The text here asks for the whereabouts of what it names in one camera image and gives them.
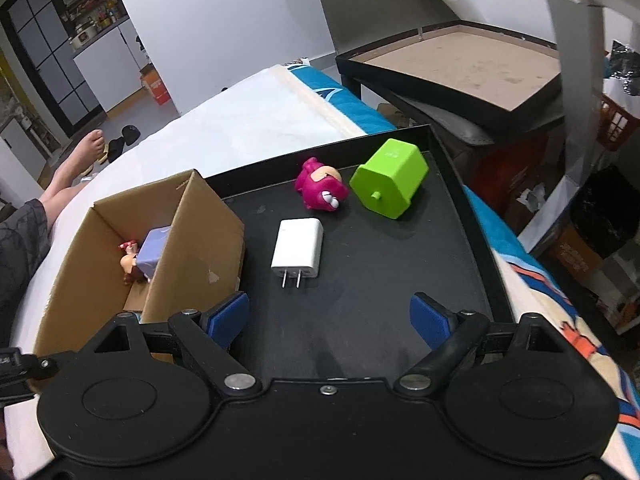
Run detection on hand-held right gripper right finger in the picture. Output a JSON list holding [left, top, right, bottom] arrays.
[[394, 292, 566, 396]]

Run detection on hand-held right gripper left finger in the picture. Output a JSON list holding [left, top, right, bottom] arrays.
[[92, 291, 262, 396]]

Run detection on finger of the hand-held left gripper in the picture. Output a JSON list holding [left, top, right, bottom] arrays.
[[22, 351, 76, 378]]

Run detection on black tray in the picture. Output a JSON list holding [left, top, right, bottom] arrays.
[[202, 124, 516, 381]]

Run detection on brown cardboard box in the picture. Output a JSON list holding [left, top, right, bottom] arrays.
[[31, 169, 247, 393]]

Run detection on purple cube toy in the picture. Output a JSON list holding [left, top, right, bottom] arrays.
[[136, 226, 173, 281]]

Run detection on small brown-haired figurine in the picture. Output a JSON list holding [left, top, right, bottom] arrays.
[[119, 240, 143, 287]]

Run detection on white charger plug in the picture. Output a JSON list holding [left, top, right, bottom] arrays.
[[271, 218, 325, 290]]

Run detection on dark patterned pants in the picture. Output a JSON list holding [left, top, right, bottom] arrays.
[[0, 199, 53, 321]]

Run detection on green hexagonal box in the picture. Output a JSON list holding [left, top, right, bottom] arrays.
[[349, 137, 430, 220]]

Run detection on orange printed cardboard box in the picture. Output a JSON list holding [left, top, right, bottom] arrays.
[[545, 225, 603, 281]]

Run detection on pink bear figurine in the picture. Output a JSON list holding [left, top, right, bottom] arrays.
[[294, 156, 350, 212]]

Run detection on red box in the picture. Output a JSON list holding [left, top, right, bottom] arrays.
[[470, 135, 551, 201]]

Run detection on person's bare leg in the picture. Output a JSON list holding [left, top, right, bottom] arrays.
[[37, 129, 108, 221]]

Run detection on black bag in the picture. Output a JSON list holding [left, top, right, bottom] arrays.
[[570, 165, 640, 261]]

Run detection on orange carton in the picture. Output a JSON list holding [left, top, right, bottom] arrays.
[[141, 71, 172, 107]]

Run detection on black square side table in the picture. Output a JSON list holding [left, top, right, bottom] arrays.
[[335, 20, 566, 131]]

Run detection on white desk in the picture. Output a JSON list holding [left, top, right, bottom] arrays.
[[520, 0, 640, 256]]

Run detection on orange plastic basket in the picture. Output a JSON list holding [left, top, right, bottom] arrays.
[[597, 100, 640, 153]]

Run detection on white base cabinet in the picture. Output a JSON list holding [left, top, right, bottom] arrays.
[[73, 20, 153, 111]]

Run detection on black framed glass door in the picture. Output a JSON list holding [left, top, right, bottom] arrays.
[[0, 0, 106, 138]]

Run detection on grey padded chair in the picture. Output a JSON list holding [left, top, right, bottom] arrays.
[[312, 0, 568, 148]]

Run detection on row of kitchen jars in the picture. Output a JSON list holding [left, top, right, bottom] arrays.
[[50, 0, 131, 53]]

